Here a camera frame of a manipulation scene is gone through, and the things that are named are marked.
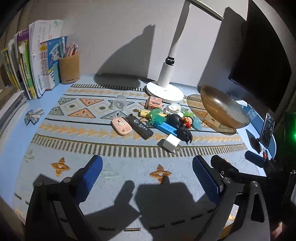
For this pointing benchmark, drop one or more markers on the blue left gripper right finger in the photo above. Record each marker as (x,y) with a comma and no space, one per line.
(209,179)

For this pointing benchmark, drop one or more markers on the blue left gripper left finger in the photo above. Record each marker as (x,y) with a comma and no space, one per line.
(86,177)

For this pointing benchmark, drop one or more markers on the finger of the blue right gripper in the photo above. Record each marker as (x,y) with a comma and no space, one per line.
(223,167)
(256,159)

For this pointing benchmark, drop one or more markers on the white charger cube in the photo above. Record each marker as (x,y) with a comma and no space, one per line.
(171,142)

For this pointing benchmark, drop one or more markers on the pink oval case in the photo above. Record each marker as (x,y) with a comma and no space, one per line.
(121,126)

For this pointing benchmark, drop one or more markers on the green translucent toy figure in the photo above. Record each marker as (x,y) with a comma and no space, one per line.
(156,116)

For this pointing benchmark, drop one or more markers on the smartphone on stand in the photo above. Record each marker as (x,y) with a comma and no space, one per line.
(267,130)

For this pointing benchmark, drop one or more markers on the metal hinge plate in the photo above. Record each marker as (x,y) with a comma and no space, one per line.
(252,114)

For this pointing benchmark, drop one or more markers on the patterned blue table mat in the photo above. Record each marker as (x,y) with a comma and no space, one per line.
(144,192)

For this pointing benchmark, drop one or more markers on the black claw toy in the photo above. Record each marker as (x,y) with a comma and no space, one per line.
(184,134)

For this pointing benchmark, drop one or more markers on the amber glass bowl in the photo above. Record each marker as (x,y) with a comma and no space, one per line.
(223,108)

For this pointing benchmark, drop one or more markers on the red haired figure toy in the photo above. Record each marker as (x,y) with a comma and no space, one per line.
(187,122)

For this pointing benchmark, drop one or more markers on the black round figure toy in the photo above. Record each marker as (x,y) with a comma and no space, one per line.
(174,120)

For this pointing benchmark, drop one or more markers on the clear round container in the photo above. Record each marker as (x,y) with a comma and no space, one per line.
(172,108)

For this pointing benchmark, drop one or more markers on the clear plastic cup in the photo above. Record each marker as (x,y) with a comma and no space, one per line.
(119,103)

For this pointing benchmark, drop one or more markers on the black monitor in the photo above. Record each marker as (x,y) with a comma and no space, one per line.
(262,67)

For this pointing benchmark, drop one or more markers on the pink small box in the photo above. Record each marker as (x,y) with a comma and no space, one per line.
(153,103)

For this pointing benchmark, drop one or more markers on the white desk lamp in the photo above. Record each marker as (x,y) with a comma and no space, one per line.
(162,87)

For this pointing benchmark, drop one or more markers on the stack of flat books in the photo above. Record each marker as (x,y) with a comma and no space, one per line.
(11,101)

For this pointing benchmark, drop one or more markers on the cork pen holder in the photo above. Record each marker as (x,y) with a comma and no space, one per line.
(69,68)

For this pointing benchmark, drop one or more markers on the row of upright books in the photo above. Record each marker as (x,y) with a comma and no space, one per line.
(31,58)

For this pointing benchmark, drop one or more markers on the pens in holder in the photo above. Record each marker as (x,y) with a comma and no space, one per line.
(67,51)

